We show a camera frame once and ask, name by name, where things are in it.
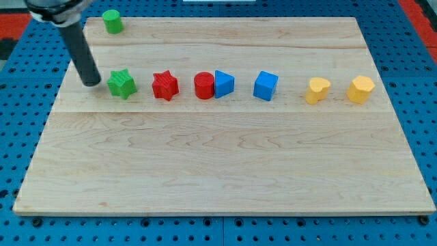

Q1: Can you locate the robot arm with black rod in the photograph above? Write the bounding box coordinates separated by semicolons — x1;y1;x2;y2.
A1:
25;0;101;87

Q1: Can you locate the yellow heart block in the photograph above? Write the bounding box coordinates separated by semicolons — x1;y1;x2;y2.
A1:
305;77;331;105

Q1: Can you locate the green star block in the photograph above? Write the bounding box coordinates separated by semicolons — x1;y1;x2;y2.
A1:
107;69;137;100

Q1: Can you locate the wooden board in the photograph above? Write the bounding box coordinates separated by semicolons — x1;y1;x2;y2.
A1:
13;17;436;217

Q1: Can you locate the yellow hexagon block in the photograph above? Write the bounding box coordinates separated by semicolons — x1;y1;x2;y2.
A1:
346;75;375;104

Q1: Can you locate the blue cube block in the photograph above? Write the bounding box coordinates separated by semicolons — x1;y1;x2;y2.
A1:
253;71;279;101

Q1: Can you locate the red cylinder block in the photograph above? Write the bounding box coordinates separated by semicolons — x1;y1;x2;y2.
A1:
194;72;215;100

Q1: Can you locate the blue triangle block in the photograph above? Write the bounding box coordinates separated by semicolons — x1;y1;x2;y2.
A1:
214;70;235;98

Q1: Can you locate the green cylinder block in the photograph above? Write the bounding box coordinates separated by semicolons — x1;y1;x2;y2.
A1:
102;9;124;34

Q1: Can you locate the red star block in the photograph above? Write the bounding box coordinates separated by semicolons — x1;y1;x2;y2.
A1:
152;70;179;101

